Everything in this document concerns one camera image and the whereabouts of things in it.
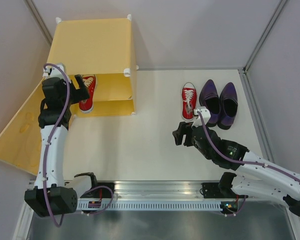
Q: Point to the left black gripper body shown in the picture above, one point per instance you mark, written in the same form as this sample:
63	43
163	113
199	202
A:
78	95

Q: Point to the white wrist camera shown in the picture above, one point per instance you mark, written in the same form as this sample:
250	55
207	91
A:
201	116
55	70

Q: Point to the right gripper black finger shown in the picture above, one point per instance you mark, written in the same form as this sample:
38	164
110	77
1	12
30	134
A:
184	125
178	137

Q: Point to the purple leather loafer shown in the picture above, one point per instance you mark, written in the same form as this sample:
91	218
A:
229	106
210	99

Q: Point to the aluminium frame post left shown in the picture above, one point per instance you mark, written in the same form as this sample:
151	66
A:
39	20

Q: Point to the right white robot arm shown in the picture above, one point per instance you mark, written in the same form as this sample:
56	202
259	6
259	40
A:
247	173

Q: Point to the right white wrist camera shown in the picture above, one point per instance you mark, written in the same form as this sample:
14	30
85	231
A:
201	116

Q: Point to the white slotted cable duct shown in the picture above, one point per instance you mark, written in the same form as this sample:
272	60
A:
89	205

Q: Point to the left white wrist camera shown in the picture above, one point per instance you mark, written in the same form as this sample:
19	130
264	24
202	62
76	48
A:
55	70

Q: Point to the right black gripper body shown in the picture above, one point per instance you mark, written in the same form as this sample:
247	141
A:
195	145

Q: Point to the aluminium frame post right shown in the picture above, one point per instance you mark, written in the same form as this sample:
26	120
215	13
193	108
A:
259	124

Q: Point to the yellow plastic shoe cabinet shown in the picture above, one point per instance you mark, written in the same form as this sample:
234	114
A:
103	48

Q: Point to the aluminium frame post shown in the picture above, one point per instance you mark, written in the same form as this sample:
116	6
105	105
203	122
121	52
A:
39	20
259	124

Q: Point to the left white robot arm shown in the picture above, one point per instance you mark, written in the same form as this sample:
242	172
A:
54	121

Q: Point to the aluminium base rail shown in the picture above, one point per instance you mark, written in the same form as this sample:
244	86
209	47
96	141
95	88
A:
159	190

